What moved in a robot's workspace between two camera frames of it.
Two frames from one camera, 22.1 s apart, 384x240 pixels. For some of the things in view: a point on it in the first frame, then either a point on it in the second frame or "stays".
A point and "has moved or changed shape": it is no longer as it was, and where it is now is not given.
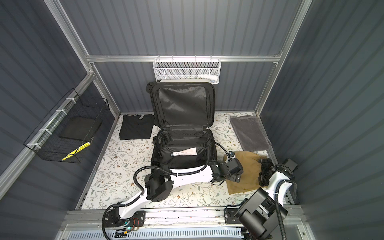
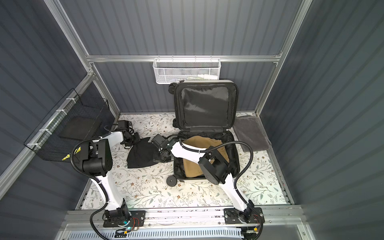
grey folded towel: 249,133 stays
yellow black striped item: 80,148 stays
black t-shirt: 136,126 -> 141,154
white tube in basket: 210,77 stays
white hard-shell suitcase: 184,113 has moved or changed shape
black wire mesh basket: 69,129 stays
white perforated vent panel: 157,234 stays
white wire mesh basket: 202,69 stays
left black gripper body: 236,178 -> 133,139
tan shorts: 249,180 -> 192,169
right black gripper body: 267,168 -> 159,156
